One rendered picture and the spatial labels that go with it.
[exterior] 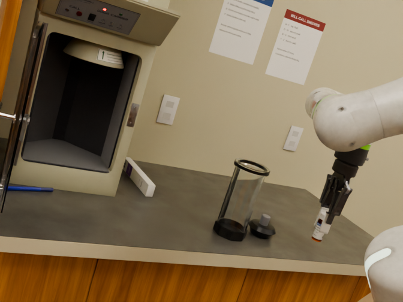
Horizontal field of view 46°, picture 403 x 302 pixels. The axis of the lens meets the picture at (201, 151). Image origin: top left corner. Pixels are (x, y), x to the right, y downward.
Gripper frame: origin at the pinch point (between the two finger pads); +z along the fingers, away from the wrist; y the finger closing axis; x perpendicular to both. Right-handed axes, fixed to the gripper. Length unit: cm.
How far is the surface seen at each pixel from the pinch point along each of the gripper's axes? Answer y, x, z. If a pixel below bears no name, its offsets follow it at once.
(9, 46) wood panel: -12, 100, -27
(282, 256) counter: -11.5, 15.1, 10.1
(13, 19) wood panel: -12, 100, -34
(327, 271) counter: -8.4, -2.6, 13.0
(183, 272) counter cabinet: -17, 44, 18
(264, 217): 0.6, 19.3, 3.8
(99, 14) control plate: -5, 83, -40
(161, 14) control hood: -6, 68, -45
